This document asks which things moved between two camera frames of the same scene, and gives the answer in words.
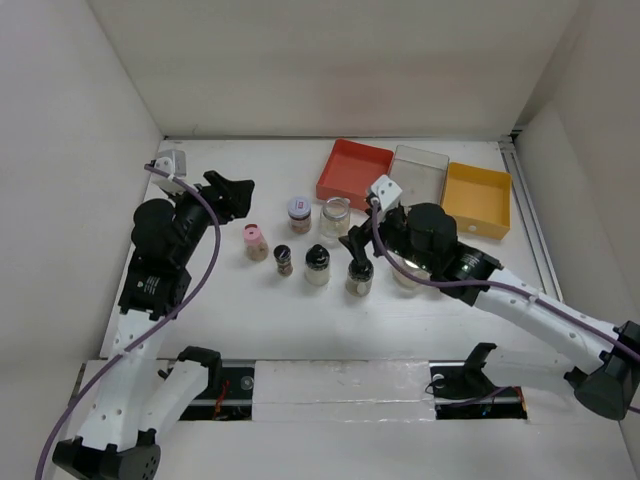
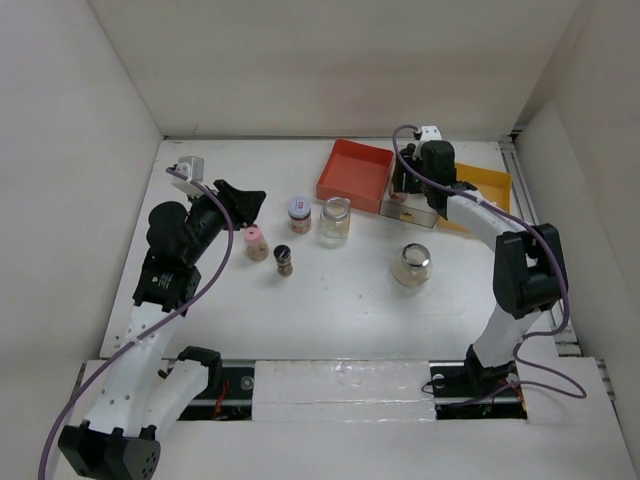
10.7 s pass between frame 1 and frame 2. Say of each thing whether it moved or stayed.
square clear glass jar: stayed
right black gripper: moved
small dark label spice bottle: stayed
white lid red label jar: stayed
